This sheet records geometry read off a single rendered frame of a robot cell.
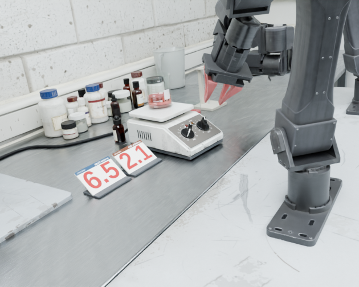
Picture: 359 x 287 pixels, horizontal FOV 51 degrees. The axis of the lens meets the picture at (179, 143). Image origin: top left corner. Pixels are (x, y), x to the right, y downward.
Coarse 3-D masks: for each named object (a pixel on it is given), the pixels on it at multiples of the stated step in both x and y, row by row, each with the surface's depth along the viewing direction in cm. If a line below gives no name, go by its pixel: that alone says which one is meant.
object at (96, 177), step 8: (96, 168) 75; (104, 168) 76; (112, 168) 77; (80, 176) 72; (88, 176) 73; (96, 176) 74; (104, 176) 75; (112, 176) 76; (88, 184) 72; (96, 184) 73; (104, 184) 74
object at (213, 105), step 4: (196, 68) 117; (200, 68) 116; (200, 72) 118; (200, 76) 119; (200, 80) 119; (200, 84) 120; (200, 88) 120; (200, 92) 121; (200, 96) 121; (208, 100) 125; (204, 104) 121; (208, 104) 121; (212, 104) 120; (216, 104) 120; (224, 104) 120; (204, 108) 118; (208, 108) 117; (212, 108) 116; (216, 108) 117
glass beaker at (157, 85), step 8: (160, 72) 93; (144, 80) 90; (152, 80) 88; (160, 80) 88; (168, 80) 89; (152, 88) 89; (160, 88) 88; (168, 88) 90; (152, 96) 89; (160, 96) 89; (168, 96) 90; (152, 104) 90; (160, 104) 90; (168, 104) 91
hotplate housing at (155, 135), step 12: (132, 120) 91; (144, 120) 90; (168, 120) 88; (180, 120) 88; (132, 132) 92; (144, 132) 89; (156, 132) 86; (168, 132) 84; (144, 144) 90; (156, 144) 87; (168, 144) 85; (180, 144) 82; (204, 144) 84; (216, 144) 88; (180, 156) 84; (192, 156) 82
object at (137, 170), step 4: (112, 156) 80; (116, 160) 79; (148, 160) 83; (152, 160) 84; (156, 160) 84; (160, 160) 84; (120, 164) 79; (144, 164) 82; (148, 164) 82; (152, 164) 82; (124, 168) 79; (136, 168) 80; (140, 168) 80; (144, 168) 80; (148, 168) 81; (124, 172) 79; (128, 172) 78; (132, 172) 79; (136, 172) 79; (140, 172) 79
